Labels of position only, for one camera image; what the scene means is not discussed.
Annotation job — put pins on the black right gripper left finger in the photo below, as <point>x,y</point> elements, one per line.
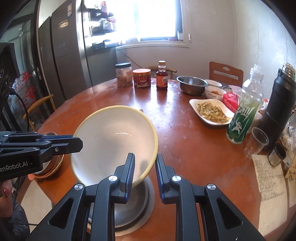
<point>87,212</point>

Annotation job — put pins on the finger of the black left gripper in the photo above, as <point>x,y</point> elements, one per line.
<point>57,136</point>
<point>60,145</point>

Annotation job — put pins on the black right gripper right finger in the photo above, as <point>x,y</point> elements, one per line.
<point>202,211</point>

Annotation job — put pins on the steel bowl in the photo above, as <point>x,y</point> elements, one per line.
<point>129,206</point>
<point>192,86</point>

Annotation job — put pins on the yellow rimmed white bowl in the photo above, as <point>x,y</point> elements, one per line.
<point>108,135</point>

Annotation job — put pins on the wooden chair with dark seat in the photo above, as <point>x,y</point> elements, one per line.
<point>35,107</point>

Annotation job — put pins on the paper sheet with writing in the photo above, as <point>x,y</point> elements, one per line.
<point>273,191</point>

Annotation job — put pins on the thermos steel cap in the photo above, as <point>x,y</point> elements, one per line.
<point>277,155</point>

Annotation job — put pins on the clear jar black lid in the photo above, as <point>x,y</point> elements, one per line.
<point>124,74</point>

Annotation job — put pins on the clear plastic cup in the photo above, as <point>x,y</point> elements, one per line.
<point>257,141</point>

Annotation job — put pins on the red lidded jar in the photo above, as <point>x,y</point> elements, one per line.
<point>142,78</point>

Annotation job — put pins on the grey refrigerator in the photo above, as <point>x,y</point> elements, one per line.
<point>77,43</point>

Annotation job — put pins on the white dish with food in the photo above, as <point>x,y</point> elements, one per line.
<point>212,111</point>

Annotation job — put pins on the brown sauce bottle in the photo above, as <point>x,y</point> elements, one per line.
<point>162,76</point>

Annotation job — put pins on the red packet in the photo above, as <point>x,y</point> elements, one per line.
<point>231,101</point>

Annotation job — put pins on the green drink bottle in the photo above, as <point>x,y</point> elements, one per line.
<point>249,103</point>

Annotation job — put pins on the black thermos flask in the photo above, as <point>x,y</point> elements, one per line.
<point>280,105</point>

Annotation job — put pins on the small white bowl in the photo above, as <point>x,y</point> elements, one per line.
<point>214,90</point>

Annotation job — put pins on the wooden chair back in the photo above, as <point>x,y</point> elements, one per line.
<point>225,73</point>

